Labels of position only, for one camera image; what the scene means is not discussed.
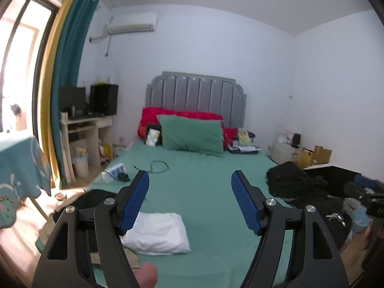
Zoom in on crumpled black jacket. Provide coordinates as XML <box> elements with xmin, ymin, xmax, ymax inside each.
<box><xmin>266</xmin><ymin>161</ymin><xmax>330</xmax><ymax>200</ymax></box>

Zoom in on glass balcony door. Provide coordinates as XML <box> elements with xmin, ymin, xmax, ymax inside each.
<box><xmin>0</xmin><ymin>0</ymin><xmax>62</xmax><ymax>135</ymax></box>

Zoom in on teal curtain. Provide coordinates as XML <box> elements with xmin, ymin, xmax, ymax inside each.
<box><xmin>49</xmin><ymin>0</ymin><xmax>100</xmax><ymax>189</ymax></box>

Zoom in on teal printed tablecloth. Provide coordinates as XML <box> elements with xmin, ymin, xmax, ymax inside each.
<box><xmin>0</xmin><ymin>135</ymin><xmax>51</xmax><ymax>230</ymax></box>

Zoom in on white box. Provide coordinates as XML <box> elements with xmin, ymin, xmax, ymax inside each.
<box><xmin>277</xmin><ymin>130</ymin><xmax>296</xmax><ymax>144</ymax></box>

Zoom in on large red pillow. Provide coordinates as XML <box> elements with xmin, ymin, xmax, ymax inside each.
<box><xmin>137</xmin><ymin>107</ymin><xmax>224</xmax><ymax>140</ymax></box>

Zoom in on black computer tower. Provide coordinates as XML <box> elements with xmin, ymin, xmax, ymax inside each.
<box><xmin>90</xmin><ymin>84</ymin><xmax>118</xmax><ymax>116</ymax></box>

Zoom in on white power strip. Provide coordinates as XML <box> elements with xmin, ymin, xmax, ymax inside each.
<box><xmin>102</xmin><ymin>162</ymin><xmax>126</xmax><ymax>183</ymax></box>

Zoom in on white plastic bucket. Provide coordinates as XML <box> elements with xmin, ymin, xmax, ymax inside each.
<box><xmin>72</xmin><ymin>153</ymin><xmax>90</xmax><ymax>178</ymax></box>

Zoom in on air conditioner hose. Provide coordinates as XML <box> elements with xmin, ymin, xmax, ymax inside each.
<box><xmin>89</xmin><ymin>24</ymin><xmax>112</xmax><ymax>57</ymax></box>

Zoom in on white hooded jacket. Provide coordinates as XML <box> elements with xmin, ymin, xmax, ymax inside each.
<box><xmin>120</xmin><ymin>212</ymin><xmax>192</xmax><ymax>256</ymax></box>

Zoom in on green pillow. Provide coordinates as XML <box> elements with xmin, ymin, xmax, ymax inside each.
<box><xmin>156</xmin><ymin>114</ymin><xmax>225</xmax><ymax>156</ymax></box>

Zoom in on cardboard boxes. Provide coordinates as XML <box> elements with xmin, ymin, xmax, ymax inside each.
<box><xmin>295</xmin><ymin>147</ymin><xmax>314</xmax><ymax>168</ymax></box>

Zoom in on black glossy table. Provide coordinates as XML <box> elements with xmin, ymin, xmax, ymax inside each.
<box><xmin>304</xmin><ymin>163</ymin><xmax>362</xmax><ymax>198</ymax></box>

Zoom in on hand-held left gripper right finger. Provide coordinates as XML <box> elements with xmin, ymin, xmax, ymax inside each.
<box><xmin>231</xmin><ymin>169</ymin><xmax>350</xmax><ymax>288</ymax></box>

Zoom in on light wooden desk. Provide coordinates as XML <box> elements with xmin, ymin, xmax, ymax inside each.
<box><xmin>60</xmin><ymin>115</ymin><xmax>114</xmax><ymax>183</ymax></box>

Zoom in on grey padded headboard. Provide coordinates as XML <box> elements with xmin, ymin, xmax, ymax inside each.
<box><xmin>145</xmin><ymin>71</ymin><xmax>247</xmax><ymax>132</ymax></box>

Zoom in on stack of books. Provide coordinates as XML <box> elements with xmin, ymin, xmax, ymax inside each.
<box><xmin>227</xmin><ymin>144</ymin><xmax>261</xmax><ymax>154</ymax></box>

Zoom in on black garment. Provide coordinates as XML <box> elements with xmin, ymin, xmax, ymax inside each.
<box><xmin>54</xmin><ymin>190</ymin><xmax>120</xmax><ymax>222</ymax></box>

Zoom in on bed with green sheet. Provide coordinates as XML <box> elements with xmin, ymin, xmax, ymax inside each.
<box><xmin>36</xmin><ymin>141</ymin><xmax>300</xmax><ymax>288</ymax></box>

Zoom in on person's left hand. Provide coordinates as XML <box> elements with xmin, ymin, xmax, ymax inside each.
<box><xmin>133</xmin><ymin>262</ymin><xmax>158</xmax><ymax>288</ymax></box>

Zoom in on key bunch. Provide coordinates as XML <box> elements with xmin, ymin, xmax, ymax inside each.
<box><xmin>325</xmin><ymin>212</ymin><xmax>345</xmax><ymax>224</ymax></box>

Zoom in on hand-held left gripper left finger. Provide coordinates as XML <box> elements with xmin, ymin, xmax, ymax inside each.
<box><xmin>31</xmin><ymin>169</ymin><xmax>150</xmax><ymax>288</ymax></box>

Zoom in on black monitor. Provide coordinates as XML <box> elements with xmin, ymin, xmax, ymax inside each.
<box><xmin>58</xmin><ymin>86</ymin><xmax>87</xmax><ymax>114</ymax></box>

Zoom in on khaki garment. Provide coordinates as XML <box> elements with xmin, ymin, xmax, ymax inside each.
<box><xmin>37</xmin><ymin>216</ymin><xmax>141</xmax><ymax>270</ymax></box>

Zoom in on looped black cable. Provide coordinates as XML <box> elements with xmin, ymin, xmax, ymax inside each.
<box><xmin>133</xmin><ymin>160</ymin><xmax>170</xmax><ymax>174</ymax></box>

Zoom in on framed picture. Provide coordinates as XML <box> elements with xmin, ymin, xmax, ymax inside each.
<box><xmin>145</xmin><ymin>124</ymin><xmax>163</xmax><ymax>147</ymax></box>

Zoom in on white air conditioner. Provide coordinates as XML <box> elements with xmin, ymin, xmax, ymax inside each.
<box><xmin>108</xmin><ymin>12</ymin><xmax>158</xmax><ymax>34</ymax></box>

